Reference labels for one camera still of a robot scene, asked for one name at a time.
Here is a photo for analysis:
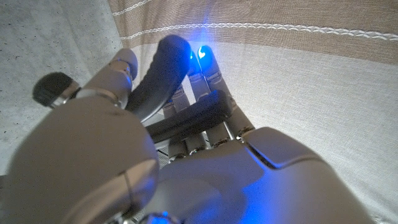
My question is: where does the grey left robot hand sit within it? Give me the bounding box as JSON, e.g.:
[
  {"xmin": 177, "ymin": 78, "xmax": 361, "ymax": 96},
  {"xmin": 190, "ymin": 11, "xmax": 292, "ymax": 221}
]
[{"xmin": 0, "ymin": 45, "xmax": 374, "ymax": 224}]

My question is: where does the black hand grip exerciser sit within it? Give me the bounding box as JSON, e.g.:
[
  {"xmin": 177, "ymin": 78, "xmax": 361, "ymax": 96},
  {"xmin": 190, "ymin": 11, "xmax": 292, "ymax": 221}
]
[{"xmin": 32, "ymin": 34, "xmax": 233, "ymax": 144}]

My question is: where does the beige striped curtain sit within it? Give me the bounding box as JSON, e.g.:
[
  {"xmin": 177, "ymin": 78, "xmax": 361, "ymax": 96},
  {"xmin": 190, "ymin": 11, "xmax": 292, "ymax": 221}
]
[{"xmin": 107, "ymin": 0, "xmax": 398, "ymax": 224}]

